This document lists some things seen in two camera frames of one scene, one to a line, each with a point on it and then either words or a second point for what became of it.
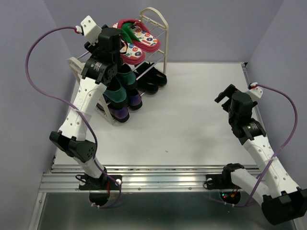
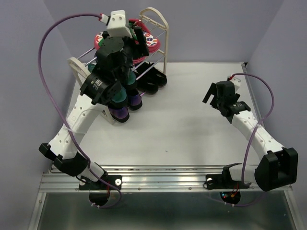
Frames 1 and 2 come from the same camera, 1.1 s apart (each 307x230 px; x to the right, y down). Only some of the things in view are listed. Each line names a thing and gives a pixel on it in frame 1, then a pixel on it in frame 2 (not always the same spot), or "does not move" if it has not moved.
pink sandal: x=142 y=38 does not move
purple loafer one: x=134 y=99 does not move
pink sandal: x=138 y=33 → x=100 y=36
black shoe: x=147 y=84 does not move
